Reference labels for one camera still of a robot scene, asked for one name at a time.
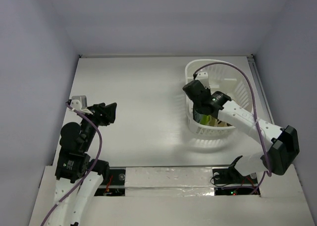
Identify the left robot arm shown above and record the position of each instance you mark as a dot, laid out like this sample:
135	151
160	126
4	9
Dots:
78	175

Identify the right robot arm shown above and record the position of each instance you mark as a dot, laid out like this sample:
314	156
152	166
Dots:
280	146

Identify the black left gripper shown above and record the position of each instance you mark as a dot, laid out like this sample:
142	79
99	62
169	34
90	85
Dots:
106	114

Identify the teal patterned plate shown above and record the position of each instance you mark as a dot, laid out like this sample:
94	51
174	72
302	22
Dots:
197	117

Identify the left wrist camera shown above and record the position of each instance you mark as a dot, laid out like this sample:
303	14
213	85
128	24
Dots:
78	103

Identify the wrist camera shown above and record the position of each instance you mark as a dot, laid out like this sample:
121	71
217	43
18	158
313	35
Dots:
203	77
78	103

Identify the aluminium rail right edge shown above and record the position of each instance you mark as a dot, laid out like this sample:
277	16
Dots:
262	97

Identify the beige plate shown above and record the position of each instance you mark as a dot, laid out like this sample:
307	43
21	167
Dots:
214	122

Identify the white plastic dish rack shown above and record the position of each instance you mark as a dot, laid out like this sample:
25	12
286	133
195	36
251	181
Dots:
221	78

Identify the silver foil covered bar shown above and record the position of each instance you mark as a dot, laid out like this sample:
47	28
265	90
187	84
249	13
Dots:
168	182

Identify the lime green plate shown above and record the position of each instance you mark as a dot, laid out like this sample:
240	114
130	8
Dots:
205	120

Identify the cream white plate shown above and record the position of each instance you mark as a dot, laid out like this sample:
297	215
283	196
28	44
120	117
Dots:
224	124

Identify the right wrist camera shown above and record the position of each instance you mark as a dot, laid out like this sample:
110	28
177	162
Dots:
203	77

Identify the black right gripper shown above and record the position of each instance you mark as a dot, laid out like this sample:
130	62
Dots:
198	111

